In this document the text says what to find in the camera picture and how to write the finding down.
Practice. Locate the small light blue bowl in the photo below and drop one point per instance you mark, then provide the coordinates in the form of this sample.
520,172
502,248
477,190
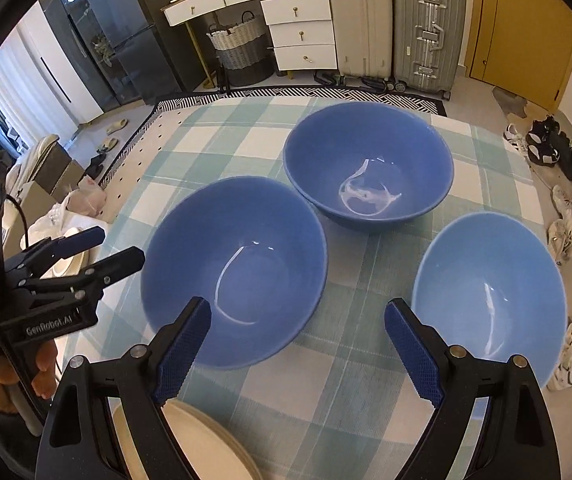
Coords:
491,270

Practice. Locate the cream suitcase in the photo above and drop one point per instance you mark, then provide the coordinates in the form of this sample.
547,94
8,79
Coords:
361,20

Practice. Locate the white vanity desk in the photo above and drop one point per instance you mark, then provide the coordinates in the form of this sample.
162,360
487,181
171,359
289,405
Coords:
301,25

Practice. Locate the crumpled clear plastic wrap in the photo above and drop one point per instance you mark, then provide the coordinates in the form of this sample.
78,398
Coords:
51,220

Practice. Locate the yellow wooden door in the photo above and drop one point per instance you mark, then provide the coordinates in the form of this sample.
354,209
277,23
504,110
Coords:
521,25

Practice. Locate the cream sofa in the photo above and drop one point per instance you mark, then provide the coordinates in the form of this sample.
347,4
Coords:
31,155

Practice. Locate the large blue bowl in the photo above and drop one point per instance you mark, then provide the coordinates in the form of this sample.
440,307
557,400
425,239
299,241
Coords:
236,240
366,145

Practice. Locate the dark slippers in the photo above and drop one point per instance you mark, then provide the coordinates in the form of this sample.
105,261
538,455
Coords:
97,166

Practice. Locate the teal checked tablecloth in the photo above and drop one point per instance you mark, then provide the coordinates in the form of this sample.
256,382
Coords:
356,410

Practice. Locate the silver suitcase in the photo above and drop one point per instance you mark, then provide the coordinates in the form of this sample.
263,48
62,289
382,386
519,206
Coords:
428,25

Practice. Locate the pile of scattered shoes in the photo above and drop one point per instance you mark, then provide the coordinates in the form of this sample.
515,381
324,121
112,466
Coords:
561,155

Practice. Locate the translucent plastic bag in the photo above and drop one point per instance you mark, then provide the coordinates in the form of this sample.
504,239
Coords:
86,197

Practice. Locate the cream round plate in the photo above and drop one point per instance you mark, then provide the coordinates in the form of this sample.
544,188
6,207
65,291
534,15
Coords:
201,440
252,467
236,449

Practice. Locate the woven laundry basket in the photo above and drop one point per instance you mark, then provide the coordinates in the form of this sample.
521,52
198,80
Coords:
241,45

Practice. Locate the person's left hand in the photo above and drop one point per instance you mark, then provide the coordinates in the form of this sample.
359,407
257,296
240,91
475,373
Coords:
46,370

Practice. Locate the dark grey refrigerator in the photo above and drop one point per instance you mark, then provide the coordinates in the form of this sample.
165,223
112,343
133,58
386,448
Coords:
166,25

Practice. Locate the small cream bowl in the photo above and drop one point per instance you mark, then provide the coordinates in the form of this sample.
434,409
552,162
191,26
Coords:
68,266

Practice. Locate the beige slipper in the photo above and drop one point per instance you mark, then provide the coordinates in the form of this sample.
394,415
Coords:
107,145
117,126

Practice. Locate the white wardrobe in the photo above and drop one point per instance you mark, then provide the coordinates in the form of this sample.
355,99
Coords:
41,85

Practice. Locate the beige cardboard box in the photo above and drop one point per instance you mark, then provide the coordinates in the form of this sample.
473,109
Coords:
56,170

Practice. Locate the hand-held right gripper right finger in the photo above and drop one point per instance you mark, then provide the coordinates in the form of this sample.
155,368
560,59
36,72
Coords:
411,355

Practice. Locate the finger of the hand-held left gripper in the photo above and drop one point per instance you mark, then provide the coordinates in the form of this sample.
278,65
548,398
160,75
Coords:
121,260
83,237

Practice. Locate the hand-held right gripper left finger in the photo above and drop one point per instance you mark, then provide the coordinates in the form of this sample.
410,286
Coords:
181,355

